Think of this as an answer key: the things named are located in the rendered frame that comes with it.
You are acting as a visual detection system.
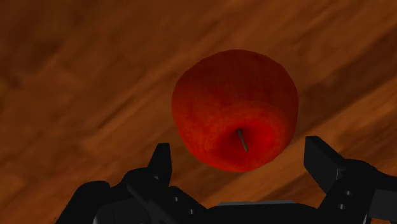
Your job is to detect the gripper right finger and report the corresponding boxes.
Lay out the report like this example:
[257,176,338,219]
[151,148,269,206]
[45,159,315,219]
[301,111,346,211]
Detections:
[303,136,397,224]

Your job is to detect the red apple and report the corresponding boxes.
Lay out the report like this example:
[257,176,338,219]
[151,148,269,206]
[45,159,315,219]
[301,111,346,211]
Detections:
[171,49,300,173]

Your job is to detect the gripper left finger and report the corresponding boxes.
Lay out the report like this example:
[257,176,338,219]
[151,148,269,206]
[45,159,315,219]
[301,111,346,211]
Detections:
[55,143,208,224]

